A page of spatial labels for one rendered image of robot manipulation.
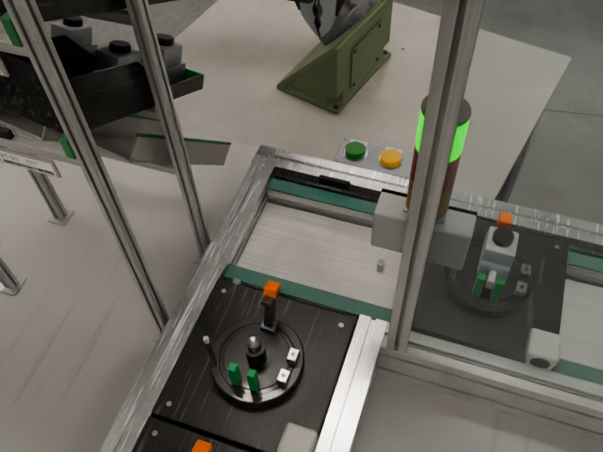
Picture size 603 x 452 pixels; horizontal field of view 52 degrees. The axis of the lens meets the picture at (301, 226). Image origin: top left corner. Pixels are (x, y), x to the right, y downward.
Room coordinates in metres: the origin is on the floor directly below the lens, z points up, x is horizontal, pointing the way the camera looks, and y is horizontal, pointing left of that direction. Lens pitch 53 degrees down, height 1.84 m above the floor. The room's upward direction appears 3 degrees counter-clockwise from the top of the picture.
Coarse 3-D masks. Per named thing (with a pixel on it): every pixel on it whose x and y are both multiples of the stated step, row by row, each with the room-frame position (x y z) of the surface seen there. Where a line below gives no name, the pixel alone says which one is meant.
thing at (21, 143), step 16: (96, 16) 0.69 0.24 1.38; (112, 16) 0.69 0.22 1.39; (128, 16) 0.68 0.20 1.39; (0, 48) 0.53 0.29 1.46; (16, 48) 0.52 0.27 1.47; (144, 112) 0.68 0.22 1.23; (0, 144) 0.56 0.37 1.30; (16, 144) 0.55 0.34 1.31; (32, 144) 0.55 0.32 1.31; (48, 144) 0.54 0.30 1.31; (64, 160) 0.53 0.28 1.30
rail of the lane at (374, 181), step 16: (256, 160) 0.83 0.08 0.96; (272, 160) 0.83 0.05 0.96; (288, 160) 0.83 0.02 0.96; (304, 160) 0.82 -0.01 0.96; (320, 160) 0.82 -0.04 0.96; (288, 176) 0.80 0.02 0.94; (304, 176) 0.79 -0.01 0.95; (320, 176) 0.77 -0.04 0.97; (336, 176) 0.78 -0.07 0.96; (352, 176) 0.78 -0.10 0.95; (368, 176) 0.77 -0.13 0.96; (384, 176) 0.77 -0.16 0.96; (336, 192) 0.76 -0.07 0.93; (352, 192) 0.76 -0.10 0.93; (368, 192) 0.74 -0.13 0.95; (400, 192) 0.73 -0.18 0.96
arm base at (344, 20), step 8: (352, 0) 1.18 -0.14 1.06; (360, 0) 1.18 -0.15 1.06; (368, 0) 1.19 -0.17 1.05; (376, 0) 1.22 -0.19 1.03; (320, 8) 1.19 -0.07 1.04; (344, 8) 1.18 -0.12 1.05; (352, 8) 1.17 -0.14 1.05; (360, 8) 1.17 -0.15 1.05; (368, 8) 1.17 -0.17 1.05; (344, 16) 1.16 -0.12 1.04; (352, 16) 1.15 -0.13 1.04; (360, 16) 1.16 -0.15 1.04; (336, 24) 1.15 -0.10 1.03; (344, 24) 1.15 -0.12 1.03; (352, 24) 1.14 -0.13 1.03; (328, 32) 1.15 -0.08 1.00; (336, 32) 1.14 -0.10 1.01; (320, 40) 1.18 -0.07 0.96; (328, 40) 1.15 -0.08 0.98
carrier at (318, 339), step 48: (240, 288) 0.54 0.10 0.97; (192, 336) 0.45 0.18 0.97; (240, 336) 0.44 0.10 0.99; (288, 336) 0.43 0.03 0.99; (336, 336) 0.44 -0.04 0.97; (192, 384) 0.38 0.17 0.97; (240, 384) 0.36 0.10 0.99; (288, 384) 0.36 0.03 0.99; (240, 432) 0.30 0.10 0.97; (288, 432) 0.29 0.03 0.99
